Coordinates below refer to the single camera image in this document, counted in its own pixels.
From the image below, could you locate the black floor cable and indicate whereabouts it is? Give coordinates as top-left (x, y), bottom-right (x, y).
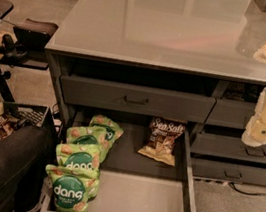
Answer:
top-left (227, 181), bottom-right (266, 199)

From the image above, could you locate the grey top left drawer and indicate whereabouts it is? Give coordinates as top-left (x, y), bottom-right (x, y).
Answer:
top-left (60, 75), bottom-right (215, 123)

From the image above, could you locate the front green dang chip bag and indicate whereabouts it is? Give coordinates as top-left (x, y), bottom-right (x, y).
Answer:
top-left (45, 164), bottom-right (100, 212)

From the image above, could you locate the grey cabinet with glossy counter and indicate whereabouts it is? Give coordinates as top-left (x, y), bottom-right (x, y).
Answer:
top-left (17, 0), bottom-right (266, 212)

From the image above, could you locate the brown sea salt chip bag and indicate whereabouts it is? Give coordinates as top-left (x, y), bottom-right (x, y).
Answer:
top-left (138, 117), bottom-right (186, 166)

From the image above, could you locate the open grey middle drawer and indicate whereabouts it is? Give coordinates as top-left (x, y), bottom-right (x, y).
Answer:
top-left (39, 107), bottom-right (196, 212)

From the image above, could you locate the grey bottom right drawer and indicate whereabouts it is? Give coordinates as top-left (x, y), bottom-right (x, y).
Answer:
top-left (191, 158), bottom-right (266, 187)

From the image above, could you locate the grey top right drawer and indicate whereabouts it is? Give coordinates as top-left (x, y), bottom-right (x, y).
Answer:
top-left (206, 99), bottom-right (255, 129)

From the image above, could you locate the green dang chip bag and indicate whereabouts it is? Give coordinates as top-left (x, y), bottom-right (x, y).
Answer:
top-left (66, 126), bottom-right (111, 163)
top-left (45, 164), bottom-right (100, 212)
top-left (56, 143), bottom-right (101, 171)
top-left (89, 115), bottom-right (124, 142)

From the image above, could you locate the rear green dang chip bag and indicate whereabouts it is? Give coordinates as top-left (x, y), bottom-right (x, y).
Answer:
top-left (89, 115), bottom-right (124, 142)

